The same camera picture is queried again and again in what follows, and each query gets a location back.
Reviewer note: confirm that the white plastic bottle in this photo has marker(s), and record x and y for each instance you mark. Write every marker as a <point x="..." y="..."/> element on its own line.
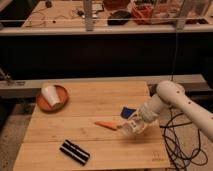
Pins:
<point x="133" y="126"/>

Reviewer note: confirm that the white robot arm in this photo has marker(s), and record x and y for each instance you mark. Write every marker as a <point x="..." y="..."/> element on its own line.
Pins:
<point x="169" y="93"/>

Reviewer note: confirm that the blue sponge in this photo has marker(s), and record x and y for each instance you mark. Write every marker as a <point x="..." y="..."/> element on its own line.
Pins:
<point x="127" y="112"/>

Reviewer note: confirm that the orange toy carrot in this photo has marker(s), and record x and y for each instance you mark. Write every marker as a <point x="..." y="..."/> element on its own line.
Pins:
<point x="109" y="125"/>

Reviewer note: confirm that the white foam cup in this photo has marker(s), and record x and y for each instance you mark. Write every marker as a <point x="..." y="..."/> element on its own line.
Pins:
<point x="50" y="94"/>

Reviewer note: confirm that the orange plate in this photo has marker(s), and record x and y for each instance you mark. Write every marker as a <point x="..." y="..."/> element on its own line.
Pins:
<point x="63" y="96"/>

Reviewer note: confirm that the black cap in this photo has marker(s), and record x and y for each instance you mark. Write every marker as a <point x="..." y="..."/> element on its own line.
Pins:
<point x="119" y="17"/>

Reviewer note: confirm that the black white striped block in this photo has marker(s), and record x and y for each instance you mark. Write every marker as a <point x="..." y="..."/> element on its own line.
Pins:
<point x="75" y="152"/>

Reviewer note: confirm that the orange basket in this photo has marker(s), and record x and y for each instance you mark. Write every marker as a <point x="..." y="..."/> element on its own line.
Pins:
<point x="142" y="14"/>

